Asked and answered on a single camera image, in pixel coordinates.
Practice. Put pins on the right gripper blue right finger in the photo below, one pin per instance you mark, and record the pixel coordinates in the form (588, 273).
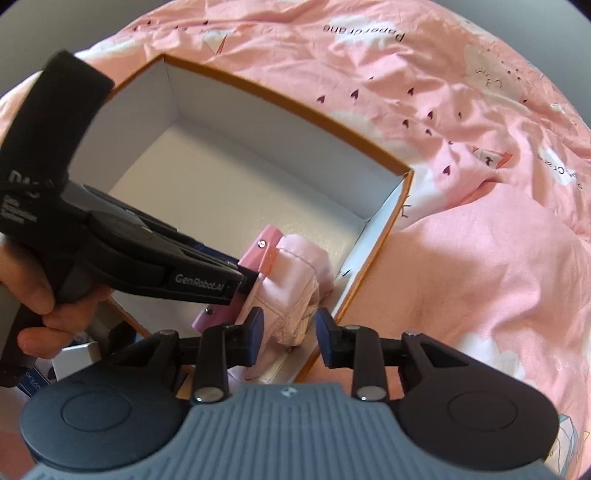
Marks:
(356, 348)

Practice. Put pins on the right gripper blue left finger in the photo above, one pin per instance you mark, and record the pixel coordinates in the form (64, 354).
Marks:
(221, 348)

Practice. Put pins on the pink cartoon pouch bag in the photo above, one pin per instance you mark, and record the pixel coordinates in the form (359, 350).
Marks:
(295, 274)

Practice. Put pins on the pink wallet case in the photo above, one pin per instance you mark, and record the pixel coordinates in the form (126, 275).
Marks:
(249, 281)

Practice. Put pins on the person's left hand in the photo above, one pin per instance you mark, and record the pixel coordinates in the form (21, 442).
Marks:
(26, 281)

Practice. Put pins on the white blue small box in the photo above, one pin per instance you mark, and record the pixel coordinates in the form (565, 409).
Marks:
(69, 361)

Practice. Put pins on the orange cardboard box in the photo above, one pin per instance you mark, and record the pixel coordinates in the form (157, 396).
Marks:
(220, 157)

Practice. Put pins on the pink printed bed duvet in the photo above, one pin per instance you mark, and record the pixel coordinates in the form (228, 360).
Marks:
(491, 249)

